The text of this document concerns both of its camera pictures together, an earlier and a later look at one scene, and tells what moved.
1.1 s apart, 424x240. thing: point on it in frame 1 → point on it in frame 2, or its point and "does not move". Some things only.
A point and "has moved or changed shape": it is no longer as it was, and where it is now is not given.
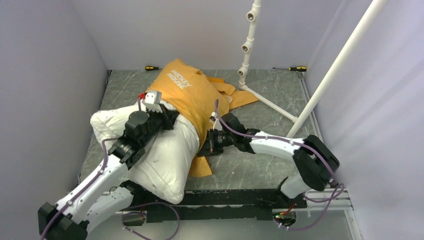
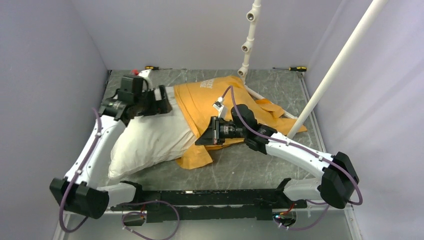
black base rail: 255,204 does not move
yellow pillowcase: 194,94 has moved or changed shape
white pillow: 163,174 has moved or changed shape
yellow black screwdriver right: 294,68 does not move
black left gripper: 169,116 → 158,106
